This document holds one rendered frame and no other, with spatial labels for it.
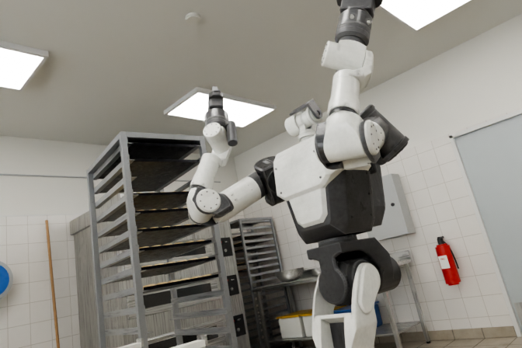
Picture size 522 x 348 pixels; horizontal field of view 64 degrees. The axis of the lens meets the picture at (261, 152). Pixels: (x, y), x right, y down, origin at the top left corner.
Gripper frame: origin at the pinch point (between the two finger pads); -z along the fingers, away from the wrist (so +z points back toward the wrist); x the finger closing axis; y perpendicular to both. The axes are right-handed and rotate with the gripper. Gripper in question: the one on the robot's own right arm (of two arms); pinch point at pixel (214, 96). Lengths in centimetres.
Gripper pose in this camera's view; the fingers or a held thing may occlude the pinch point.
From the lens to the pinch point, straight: 163.8
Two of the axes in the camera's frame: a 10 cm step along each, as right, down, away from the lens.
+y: -9.9, 0.1, -1.7
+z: 1.2, 7.5, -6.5
